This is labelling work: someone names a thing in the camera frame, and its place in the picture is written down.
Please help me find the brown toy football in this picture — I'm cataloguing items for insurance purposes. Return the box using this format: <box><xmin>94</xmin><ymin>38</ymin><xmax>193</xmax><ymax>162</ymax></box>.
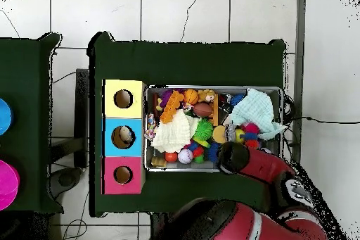
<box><xmin>192</xmin><ymin>101</ymin><xmax>214</xmax><ymax>118</ymax></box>

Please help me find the thin black cable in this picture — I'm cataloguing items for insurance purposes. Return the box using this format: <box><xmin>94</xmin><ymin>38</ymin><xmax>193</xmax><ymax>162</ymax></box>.
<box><xmin>283</xmin><ymin>115</ymin><xmax>360</xmax><ymax>125</ymax></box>

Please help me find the brown plush bear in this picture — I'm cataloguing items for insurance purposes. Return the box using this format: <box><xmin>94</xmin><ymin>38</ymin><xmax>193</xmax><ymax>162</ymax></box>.
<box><xmin>197</xmin><ymin>89</ymin><xmax>217</xmax><ymax>103</ymax></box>

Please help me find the blue round disc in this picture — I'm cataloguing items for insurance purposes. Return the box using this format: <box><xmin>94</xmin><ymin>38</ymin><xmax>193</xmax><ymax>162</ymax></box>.
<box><xmin>0</xmin><ymin>97</ymin><xmax>14</xmax><ymax>137</ymax></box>

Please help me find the orange toy basketball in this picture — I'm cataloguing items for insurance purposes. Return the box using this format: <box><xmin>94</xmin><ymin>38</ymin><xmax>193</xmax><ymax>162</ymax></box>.
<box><xmin>184</xmin><ymin>89</ymin><xmax>200</xmax><ymax>106</ymax></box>

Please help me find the wooden box with three holes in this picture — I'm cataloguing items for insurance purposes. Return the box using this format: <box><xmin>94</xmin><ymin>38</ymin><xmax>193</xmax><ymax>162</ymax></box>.
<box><xmin>101</xmin><ymin>79</ymin><xmax>147</xmax><ymax>195</ymax></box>

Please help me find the mint green knitted cloth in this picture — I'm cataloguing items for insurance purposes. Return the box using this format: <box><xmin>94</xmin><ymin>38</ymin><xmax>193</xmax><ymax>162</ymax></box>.
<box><xmin>229</xmin><ymin>87</ymin><xmax>287</xmax><ymax>141</ymax></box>

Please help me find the shallow silver mesh bin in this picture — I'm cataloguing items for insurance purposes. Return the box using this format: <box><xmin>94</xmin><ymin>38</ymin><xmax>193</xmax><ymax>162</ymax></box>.
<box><xmin>143</xmin><ymin>84</ymin><xmax>283</xmax><ymax>172</ymax></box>

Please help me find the orange ridged plastic toy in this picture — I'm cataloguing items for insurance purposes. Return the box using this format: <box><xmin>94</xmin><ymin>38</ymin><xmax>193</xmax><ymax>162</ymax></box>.
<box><xmin>160</xmin><ymin>90</ymin><xmax>185</xmax><ymax>125</ymax></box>

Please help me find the green stringy puffer ball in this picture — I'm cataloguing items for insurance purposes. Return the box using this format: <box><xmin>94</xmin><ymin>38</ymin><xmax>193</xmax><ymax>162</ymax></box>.
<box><xmin>193</xmin><ymin>118</ymin><xmax>214</xmax><ymax>141</ymax></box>

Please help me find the white toy baseball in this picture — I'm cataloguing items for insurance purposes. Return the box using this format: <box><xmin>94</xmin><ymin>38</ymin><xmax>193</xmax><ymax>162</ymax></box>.
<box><xmin>177</xmin><ymin>148</ymin><xmax>194</xmax><ymax>165</ymax></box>

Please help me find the magenta round disc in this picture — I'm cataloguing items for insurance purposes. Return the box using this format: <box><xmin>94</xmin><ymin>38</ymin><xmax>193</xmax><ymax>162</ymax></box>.
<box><xmin>0</xmin><ymin>159</ymin><xmax>20</xmax><ymax>211</ymax></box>

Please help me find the cream knitted cloth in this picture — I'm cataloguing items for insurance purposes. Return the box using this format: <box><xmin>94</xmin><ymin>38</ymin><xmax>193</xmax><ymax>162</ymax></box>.
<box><xmin>150</xmin><ymin>109</ymin><xmax>199</xmax><ymax>153</ymax></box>

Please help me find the multicoloured puffer caterpillar toy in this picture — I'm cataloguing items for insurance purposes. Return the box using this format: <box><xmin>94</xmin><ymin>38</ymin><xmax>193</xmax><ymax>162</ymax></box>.
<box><xmin>240</xmin><ymin>122</ymin><xmax>261</xmax><ymax>149</ymax></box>

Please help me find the black upright panel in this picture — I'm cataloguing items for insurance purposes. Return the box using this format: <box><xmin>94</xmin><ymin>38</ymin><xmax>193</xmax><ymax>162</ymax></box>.
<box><xmin>73</xmin><ymin>68</ymin><xmax>90</xmax><ymax>169</ymax></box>

